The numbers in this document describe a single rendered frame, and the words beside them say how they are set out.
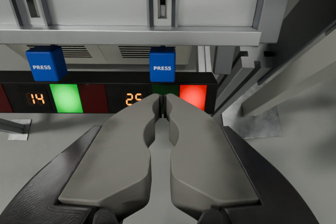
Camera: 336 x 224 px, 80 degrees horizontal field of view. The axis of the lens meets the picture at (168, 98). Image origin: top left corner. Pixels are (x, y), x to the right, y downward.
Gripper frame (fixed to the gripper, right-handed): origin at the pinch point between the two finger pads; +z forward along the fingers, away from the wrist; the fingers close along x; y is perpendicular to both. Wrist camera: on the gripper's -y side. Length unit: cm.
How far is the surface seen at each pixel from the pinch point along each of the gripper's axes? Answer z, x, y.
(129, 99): 8.2, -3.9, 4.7
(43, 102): 8.2, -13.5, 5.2
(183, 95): 8.2, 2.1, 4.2
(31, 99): 8.2, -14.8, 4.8
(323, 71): 31.0, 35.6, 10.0
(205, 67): 47, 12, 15
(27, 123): 60, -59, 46
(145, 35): 5.0, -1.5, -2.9
